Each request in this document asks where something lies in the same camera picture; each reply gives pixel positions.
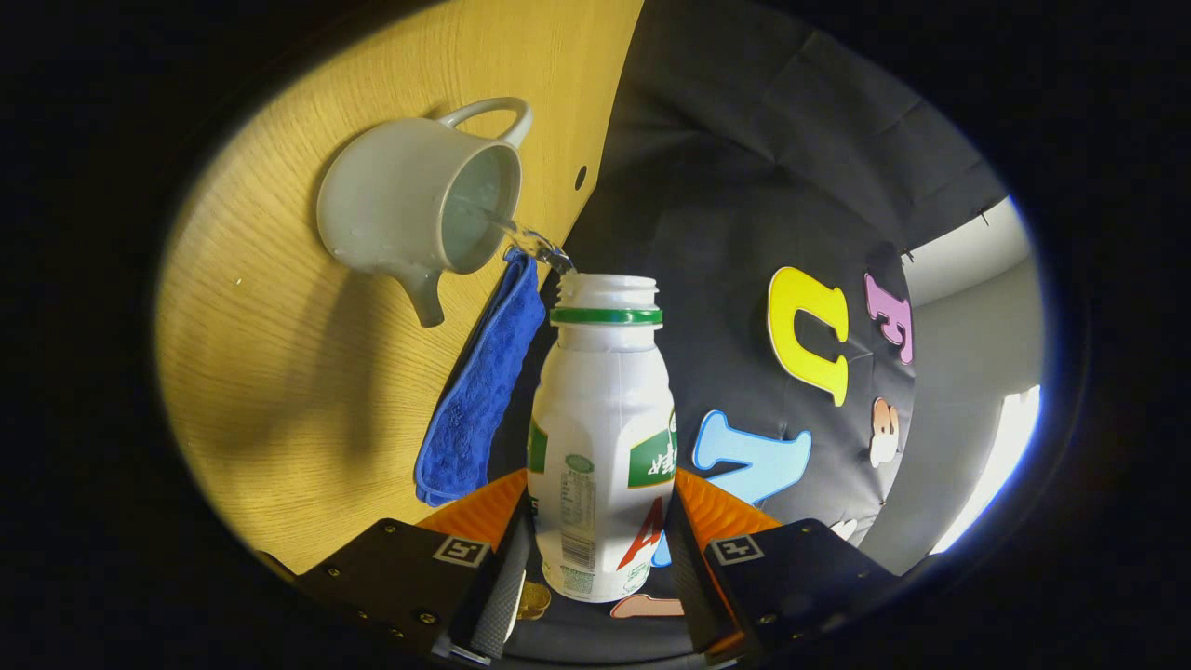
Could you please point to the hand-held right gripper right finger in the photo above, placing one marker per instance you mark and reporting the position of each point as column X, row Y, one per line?
column 687, row 577

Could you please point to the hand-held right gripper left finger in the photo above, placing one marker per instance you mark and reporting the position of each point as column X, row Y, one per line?
column 498, row 596

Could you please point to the white water bottle green label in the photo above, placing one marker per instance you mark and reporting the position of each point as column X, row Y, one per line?
column 600, row 419

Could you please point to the white teacup with spout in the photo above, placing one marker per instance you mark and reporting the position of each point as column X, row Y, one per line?
column 391, row 186

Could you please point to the blue towel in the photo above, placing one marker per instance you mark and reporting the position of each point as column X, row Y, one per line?
column 484, row 391

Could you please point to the black backdrop cloth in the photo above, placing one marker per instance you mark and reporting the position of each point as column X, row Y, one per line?
column 726, row 167

